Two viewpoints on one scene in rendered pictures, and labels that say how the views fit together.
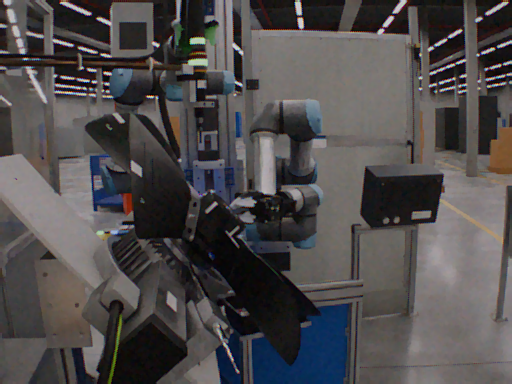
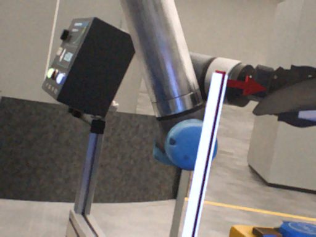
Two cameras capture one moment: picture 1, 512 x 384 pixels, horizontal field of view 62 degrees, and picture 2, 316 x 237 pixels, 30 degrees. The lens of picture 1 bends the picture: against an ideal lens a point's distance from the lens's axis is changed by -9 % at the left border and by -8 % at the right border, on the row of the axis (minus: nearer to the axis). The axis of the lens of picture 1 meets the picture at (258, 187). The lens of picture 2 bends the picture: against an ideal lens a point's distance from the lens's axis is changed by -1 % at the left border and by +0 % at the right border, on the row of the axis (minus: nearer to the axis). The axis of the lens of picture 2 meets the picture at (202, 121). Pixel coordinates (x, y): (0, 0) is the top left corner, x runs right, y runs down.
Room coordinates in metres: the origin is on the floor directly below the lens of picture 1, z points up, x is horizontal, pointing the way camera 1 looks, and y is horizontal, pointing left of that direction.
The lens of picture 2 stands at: (1.62, 0.86, 1.19)
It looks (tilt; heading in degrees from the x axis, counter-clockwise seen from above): 5 degrees down; 256
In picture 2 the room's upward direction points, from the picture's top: 11 degrees clockwise
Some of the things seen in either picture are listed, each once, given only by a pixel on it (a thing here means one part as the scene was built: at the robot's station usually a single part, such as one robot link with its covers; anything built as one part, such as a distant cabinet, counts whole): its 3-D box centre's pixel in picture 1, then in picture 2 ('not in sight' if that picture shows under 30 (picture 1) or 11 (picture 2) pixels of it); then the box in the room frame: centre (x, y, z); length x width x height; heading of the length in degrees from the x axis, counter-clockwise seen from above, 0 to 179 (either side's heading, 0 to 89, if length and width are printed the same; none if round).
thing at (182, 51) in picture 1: (187, 42); not in sight; (1.22, 0.17, 1.63); 0.12 x 0.08 x 0.09; 19
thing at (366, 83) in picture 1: (337, 168); not in sight; (3.03, -0.52, 1.10); 1.21 x 0.06 x 2.20; 99
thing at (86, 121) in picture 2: (384, 227); (87, 118); (1.56, -0.43, 1.04); 0.24 x 0.03 x 0.03; 99
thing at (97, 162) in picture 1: (127, 178); not in sight; (8.24, 2.38, 0.49); 1.27 x 0.88 x 0.98; 173
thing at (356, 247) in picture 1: (356, 252); (89, 165); (1.54, -0.33, 0.96); 0.03 x 0.03 x 0.20; 9
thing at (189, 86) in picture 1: (195, 86); not in sight; (1.10, 0.14, 1.50); 0.09 x 0.07 x 0.10; 134
